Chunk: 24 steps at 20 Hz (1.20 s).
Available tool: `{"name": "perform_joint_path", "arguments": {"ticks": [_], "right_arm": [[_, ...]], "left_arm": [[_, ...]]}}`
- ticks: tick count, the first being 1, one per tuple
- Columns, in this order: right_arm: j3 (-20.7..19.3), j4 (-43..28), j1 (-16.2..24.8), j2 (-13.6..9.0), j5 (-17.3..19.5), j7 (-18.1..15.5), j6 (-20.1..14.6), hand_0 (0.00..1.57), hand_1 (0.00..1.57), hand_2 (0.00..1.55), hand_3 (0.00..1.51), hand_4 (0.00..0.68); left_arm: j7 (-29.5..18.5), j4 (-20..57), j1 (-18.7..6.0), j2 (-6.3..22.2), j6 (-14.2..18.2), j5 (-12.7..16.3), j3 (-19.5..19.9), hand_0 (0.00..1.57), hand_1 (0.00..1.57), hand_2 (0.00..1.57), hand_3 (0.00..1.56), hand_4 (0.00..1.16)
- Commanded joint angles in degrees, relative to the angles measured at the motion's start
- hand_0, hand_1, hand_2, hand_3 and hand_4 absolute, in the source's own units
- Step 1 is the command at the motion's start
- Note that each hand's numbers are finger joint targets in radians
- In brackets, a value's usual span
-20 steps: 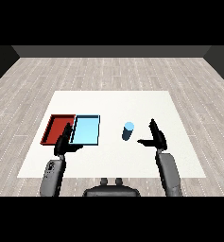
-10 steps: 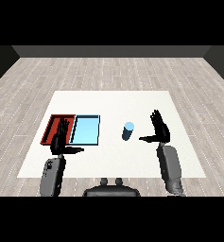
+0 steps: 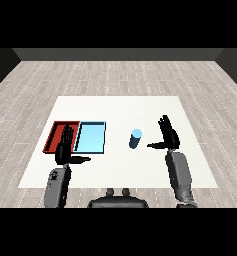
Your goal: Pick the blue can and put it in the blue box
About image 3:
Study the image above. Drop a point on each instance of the light blue shallow open box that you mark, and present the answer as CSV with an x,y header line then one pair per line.
x,y
90,137

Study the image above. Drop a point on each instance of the small blue can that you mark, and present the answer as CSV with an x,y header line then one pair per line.
x,y
135,138

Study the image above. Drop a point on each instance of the red shallow open box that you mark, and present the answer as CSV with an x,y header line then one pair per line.
x,y
55,137

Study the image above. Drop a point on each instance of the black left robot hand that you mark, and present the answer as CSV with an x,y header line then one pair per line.
x,y
63,152

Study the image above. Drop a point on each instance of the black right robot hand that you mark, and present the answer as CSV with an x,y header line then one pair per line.
x,y
171,137

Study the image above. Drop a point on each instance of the dark grey robot body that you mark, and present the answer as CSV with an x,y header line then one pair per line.
x,y
118,201

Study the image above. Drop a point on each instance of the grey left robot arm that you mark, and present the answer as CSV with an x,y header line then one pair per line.
x,y
57,186

